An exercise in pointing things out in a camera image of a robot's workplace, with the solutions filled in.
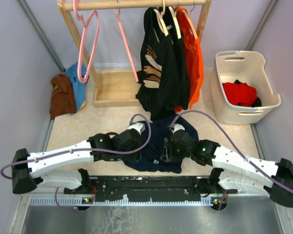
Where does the navy blue t shirt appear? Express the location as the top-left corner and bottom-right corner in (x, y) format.
(123, 116), (200, 174)

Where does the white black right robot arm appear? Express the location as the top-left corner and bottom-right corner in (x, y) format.
(161, 129), (293, 208)

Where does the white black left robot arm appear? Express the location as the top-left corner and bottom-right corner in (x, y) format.
(11, 128), (142, 195)

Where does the black printed t shirt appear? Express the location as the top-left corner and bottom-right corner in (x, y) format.
(136, 7), (182, 121)

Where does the red t shirt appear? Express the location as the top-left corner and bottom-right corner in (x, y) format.
(222, 82), (257, 107)

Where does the light blue t shirt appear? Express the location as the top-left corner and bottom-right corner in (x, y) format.
(64, 62), (87, 112)

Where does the brown t shirt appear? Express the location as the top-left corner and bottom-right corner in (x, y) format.
(49, 74), (77, 120)

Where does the orange t shirt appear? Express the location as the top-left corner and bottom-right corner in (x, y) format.
(174, 7), (204, 108)

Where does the cream hanger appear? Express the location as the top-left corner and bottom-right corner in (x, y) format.
(153, 0), (169, 37)
(168, 6), (182, 39)

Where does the wooden hanger under orange shirt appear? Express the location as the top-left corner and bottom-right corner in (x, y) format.
(177, 1), (198, 40)

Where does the pink hanger in middle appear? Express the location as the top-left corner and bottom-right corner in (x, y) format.
(115, 0), (139, 83)

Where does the pink hanger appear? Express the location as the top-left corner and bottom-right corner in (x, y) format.
(72, 0), (100, 84)
(115, 0), (139, 83)

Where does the pink hanger on left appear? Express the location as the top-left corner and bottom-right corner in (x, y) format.
(72, 0), (100, 84)

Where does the wooden clothes rack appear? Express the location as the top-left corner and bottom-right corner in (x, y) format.
(57, 0), (211, 107)

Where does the white laundry basket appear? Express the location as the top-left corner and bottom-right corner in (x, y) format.
(209, 51), (281, 124)

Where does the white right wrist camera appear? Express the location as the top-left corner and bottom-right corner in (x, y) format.
(169, 123), (185, 134)

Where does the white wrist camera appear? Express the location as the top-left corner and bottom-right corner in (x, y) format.
(128, 122), (145, 135)
(169, 123), (185, 134)

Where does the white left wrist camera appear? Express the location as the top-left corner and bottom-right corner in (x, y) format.
(128, 122), (145, 135)

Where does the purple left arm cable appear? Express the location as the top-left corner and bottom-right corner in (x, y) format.
(0, 113), (152, 182)

